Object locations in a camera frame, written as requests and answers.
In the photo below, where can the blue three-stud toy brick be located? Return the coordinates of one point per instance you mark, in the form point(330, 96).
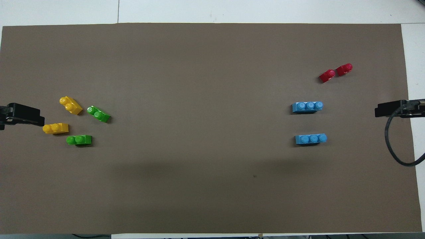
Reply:
point(310, 138)
point(307, 107)

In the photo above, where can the yellow two-stud toy brick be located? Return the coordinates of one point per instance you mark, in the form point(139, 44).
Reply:
point(71, 106)
point(56, 128)

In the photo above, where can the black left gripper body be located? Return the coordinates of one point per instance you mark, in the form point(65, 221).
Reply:
point(2, 116)

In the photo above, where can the green two-stud toy brick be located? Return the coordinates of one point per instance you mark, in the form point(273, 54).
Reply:
point(79, 139)
point(98, 114)

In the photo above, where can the red single-stud toy brick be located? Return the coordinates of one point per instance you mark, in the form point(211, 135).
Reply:
point(343, 69)
point(327, 76)

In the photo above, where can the brown paper table mat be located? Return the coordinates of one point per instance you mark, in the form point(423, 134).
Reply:
point(212, 83)

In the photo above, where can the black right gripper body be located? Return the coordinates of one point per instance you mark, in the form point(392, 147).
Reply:
point(416, 108)

